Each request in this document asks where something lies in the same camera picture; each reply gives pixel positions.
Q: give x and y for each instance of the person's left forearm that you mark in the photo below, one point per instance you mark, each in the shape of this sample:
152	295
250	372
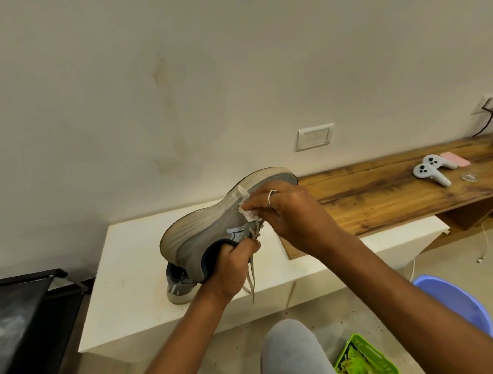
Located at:
181	339

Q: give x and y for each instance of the clear plastic lid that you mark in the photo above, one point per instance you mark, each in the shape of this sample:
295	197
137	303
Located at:
470	177

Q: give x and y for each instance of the person's left hand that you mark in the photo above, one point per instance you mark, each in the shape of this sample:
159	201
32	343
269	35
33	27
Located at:
227	275

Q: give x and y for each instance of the person's right fingers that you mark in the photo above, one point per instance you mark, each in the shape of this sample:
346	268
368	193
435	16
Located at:
259	194

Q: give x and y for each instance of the pink phone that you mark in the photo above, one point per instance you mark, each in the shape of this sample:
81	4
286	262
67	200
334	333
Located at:
458	158

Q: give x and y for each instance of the person's right hand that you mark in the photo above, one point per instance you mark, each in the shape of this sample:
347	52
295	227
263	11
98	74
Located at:
298	219

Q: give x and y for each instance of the wooden bench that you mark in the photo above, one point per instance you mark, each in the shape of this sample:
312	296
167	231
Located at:
385	192

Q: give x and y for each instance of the grey sneaker with laces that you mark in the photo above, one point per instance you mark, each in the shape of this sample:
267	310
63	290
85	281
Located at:
200	239

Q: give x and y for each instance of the white wall switch plate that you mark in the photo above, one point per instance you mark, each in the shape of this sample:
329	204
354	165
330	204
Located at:
314	137

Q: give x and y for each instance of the blue plastic basin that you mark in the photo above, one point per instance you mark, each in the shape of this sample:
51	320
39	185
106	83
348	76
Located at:
454	296

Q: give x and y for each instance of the white wipe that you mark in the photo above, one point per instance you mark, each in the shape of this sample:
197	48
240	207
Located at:
249	214

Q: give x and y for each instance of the green plastic basket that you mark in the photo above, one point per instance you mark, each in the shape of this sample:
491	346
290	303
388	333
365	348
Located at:
369	356

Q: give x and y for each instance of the white low table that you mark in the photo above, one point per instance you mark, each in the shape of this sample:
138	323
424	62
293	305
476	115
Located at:
131	269

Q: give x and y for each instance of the person's left fingers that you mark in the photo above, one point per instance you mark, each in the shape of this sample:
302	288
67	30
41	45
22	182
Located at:
240	249

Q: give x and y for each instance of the person's right forearm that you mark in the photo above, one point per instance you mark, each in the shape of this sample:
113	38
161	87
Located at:
385	300

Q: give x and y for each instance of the black metal stand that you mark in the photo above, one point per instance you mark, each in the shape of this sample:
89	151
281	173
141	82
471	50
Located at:
23	308

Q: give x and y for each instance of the white game controller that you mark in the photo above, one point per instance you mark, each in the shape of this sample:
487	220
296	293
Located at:
437	160
429	173

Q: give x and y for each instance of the person's grey trouser leg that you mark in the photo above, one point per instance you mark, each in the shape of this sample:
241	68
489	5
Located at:
289	350

